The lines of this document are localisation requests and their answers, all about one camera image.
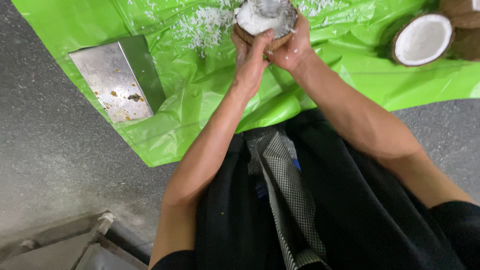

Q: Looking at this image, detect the coconut half with smooth flesh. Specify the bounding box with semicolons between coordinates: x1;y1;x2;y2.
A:
391;13;456;67

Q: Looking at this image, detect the person's left hand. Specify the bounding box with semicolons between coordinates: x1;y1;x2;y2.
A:
230;29;275;100

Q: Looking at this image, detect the green plastic sheet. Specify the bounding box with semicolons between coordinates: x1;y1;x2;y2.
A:
11;0;480;168

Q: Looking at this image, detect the person's black clothing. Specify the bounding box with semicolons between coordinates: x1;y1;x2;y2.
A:
151;109;480;270

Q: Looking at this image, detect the grey metal frame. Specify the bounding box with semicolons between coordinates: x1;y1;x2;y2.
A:
0;210;151;270

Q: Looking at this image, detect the person's right hand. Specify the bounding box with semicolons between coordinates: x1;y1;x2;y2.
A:
266;13;316;74

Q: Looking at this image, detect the stainless steel angled plate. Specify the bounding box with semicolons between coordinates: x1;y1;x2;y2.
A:
68;34;166;124

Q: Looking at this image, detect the dark brown coconut shell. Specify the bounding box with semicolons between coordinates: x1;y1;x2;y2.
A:
448;27;480;62

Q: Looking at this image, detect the black white checked cloth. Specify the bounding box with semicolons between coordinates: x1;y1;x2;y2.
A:
254;129;328;270

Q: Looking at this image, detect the heap of grated coconut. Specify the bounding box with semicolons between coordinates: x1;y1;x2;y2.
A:
127;0;338;58

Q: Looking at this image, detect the coconut half with grated flesh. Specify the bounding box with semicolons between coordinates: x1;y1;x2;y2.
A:
232;0;300;52

